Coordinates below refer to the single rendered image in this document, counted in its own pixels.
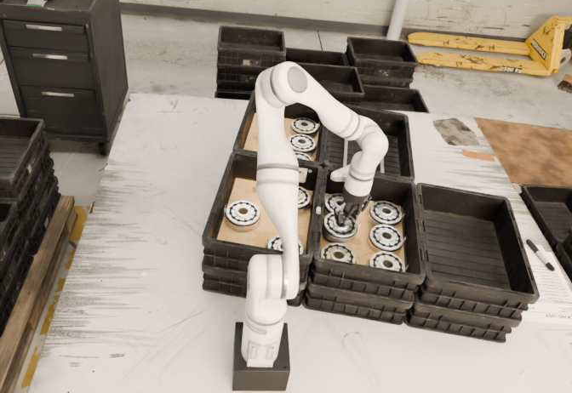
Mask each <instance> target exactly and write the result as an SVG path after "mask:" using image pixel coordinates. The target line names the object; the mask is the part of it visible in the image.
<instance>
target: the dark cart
mask: <svg viewBox="0 0 572 393"><path fill-rule="evenodd" d="M27 3H28V0H0V47H1V50H2V53H3V58H4V62H5V65H6V68H7V72H8V74H9V81H10V83H11V87H12V89H13V93H14V98H15V102H16V105H17V108H18V112H19V114H20V117H23V118H36V119H43V120H44V124H45V126H44V128H43V131H45V135H44V137H45V139H47V140H48V141H49V140H66V141H81V142H95V143H99V148H100V154H101V155H106V154H107V143H109V142H110V139H111V137H112V133H113V130H114V128H115V126H116V123H117V119H118V116H119V114H120V111H122V106H123V102H124V100H125V97H126V94H127V92H128V89H129V85H128V77H127V68H126V59H125V52H124V43H123V28H122V19H121V10H120V2H119V0H48V1H47V2H46V3H45V4H44V5H43V7H42V6H31V5H27Z"/></svg>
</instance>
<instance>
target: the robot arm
mask: <svg viewBox="0 0 572 393"><path fill-rule="evenodd" d="M296 102H299V103H301V104H304V105H307V106H310V107H311V108H312V109H313V110H315V111H316V113H317V114H318V117H319V119H320V121H321V123H322V124H323V125H324V127H325V128H327V129H328V130H329V131H331V132H333V133H334V134H337V135H339V136H340V137H341V138H343V139H345V140H356V141H357V143H358V145H359V146H360V148H361V149H362V151H359V152H357V153H356V154H355V155H354V156H353V158H352V161H351V164H349V165H347V166H345V167H343V168H340V169H338V170H335V171H334V172H332V173H331V176H330V178H331V179H332V180H333V181H344V182H345V184H344V188H343V192H342V194H343V197H344V200H343V202H342V203H341V206H339V207H338V208H337V207H334V215H335V219H336V220H337V221H338V222H339V223H338V225H339V226H344V225H346V222H347V219H348V217H351V216H352V217H353V218H354V219H355V220H356V222H357V220H358V215H359V214H360V213H361V212H364V210H365V209H366V207H367V206H368V204H369V201H370V199H371V198H372V196H371V195H370V194H369V193H370V190H371V187H372V184H373V178H374V175H375V170H376V167H377V165H378V164H379V163H380V161H381V159H382V158H383V157H384V155H385V154H386V152H387V149H388V140H387V137H386V136H385V135H384V134H383V132H382V131H381V129H380V127H379V126H378V125H377V124H376V123H375V122H374V121H372V120H371V119H369V118H367V117H363V116H359V115H358V114H357V113H355V112H354V111H352V110H350V109H349V108H347V107H345V106H344V105H342V104H341V103H340V102H339V101H337V100H336V99H335V98H334V97H332V96H331V95H330V94H329V93H328V92H327V91H326V90H325V89H324V88H323V87H322V86H321V85H320V84H319V83H318V82H317V81H316V80H315V79H314V78H313V77H311V76H310V75H309V74H308V73H307V72H306V71H305V70H304V69H303V68H301V67H300V66H299V65H297V64H295V63H294V62H289V61H287V62H283V63H281V64H278V65H275V66H274V67H271V68H269V69H267V70H265V71H263V72H262V73H261V74H260V75H259V76H258V77H257V80H256V83H255V103H256V113H257V126H258V159H257V175H256V193H257V196H258V198H259V200H260V203H261V205H262V206H263V208H264V209H265V210H266V212H267V214H268V216H269V217H270V219H271V220H272V223H273V224H274V225H275V227H276V229H277V233H278V235H279V236H280V239H281V243H282V245H283V255H276V254H256V255H254V256H253V257H252V258H251V259H250V261H249V265H248V275H247V298H246V305H245V313H244V321H243V337H242V347H241V352H242V356H243V358H244V360H245V361H246V362H247V367H272V365H273V362H274V361H275V359H276V358H277V353H278V349H279V345H280V340H281V335H282V331H283V323H284V318H285V313H286V309H287V302H286V299H293V298H295V296H296V295H297V293H298V289H299V286H300V285H299V281H300V273H299V270H300V268H299V252H298V233H297V214H298V193H299V164H298V161H297V158H296V155H295V153H294V151H293V149H292V147H291V145H290V143H289V141H288V139H287V137H286V134H285V131H284V108H285V106H287V105H292V104H294V103H296ZM362 205H363V207H362ZM343 214H344V215H345V218H344V217H343Z"/></svg>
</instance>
